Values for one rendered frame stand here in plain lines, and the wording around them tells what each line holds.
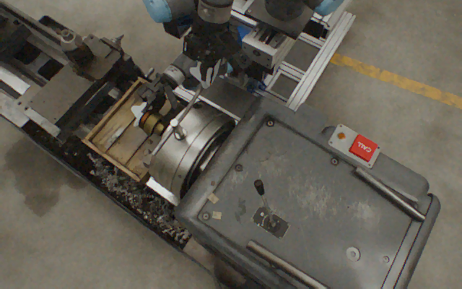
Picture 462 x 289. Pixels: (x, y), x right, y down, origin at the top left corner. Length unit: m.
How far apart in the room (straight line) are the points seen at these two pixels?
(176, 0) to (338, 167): 0.65
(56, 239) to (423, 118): 2.59
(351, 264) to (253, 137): 0.40
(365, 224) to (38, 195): 2.07
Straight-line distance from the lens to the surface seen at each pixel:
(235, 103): 2.15
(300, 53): 2.42
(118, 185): 1.68
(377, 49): 2.88
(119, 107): 1.46
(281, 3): 1.25
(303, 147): 0.93
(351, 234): 0.91
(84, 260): 2.30
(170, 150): 0.97
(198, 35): 0.82
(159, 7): 1.01
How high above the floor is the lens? 2.11
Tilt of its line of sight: 67 degrees down
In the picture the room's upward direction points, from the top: 1 degrees counter-clockwise
